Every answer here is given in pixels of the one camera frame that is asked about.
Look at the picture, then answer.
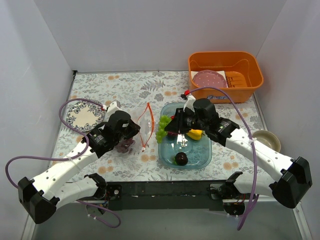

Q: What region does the green grape bunch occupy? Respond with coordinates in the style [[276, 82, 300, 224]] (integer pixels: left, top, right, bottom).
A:
[[155, 115, 172, 144]]

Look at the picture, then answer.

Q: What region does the pink dotted plate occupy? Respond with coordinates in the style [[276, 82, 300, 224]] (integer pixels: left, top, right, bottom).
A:
[[191, 70, 228, 89]]

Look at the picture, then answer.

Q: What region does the dark purple plum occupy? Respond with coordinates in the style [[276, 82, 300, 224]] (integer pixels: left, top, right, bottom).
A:
[[174, 152, 189, 166]]

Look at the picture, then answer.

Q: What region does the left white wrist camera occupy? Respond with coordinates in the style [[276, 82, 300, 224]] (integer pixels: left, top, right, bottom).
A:
[[105, 100, 121, 115]]

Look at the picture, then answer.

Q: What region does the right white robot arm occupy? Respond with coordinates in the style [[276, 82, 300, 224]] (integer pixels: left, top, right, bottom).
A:
[[164, 98, 312, 209]]

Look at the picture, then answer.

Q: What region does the red grape bunch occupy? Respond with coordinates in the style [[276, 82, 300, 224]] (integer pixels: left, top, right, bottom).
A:
[[115, 138, 136, 154]]

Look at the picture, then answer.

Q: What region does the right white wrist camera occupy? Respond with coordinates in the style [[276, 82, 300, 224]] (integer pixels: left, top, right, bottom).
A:
[[180, 90, 196, 111]]

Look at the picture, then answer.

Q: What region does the floral tablecloth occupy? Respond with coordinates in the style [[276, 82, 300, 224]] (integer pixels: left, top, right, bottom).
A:
[[47, 71, 281, 182]]

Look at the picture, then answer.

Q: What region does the clear zip top bag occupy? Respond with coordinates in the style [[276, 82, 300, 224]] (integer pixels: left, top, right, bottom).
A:
[[115, 102, 155, 156]]

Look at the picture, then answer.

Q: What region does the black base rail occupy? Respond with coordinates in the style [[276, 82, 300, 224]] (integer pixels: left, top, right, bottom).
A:
[[106, 180, 237, 211]]

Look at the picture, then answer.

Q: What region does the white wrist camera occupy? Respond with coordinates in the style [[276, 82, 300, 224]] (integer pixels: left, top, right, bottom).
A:
[[180, 90, 196, 111], [105, 100, 121, 115]]

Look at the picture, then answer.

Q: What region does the yellow bell pepper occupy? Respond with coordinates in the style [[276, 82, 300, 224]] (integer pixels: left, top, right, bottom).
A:
[[186, 129, 203, 141]]

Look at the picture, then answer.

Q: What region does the blue floral plate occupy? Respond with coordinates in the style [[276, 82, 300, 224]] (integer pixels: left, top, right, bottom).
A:
[[65, 99, 106, 132]]

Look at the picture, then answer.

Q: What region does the purple onion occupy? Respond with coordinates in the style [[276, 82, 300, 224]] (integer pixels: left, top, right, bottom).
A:
[[167, 132, 178, 138]]

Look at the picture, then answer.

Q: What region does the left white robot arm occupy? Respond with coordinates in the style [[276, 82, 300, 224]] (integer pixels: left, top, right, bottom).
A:
[[17, 110, 141, 224]]

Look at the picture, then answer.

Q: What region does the orange plastic basin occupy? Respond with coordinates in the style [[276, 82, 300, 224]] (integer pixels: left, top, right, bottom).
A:
[[188, 51, 264, 104]]

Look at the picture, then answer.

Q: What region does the blue transparent plastic tray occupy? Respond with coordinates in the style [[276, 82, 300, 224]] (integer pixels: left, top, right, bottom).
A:
[[158, 102, 212, 170]]

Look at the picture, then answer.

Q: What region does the beige ceramic bowl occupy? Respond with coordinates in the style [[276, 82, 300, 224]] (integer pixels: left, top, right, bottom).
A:
[[252, 130, 281, 152]]

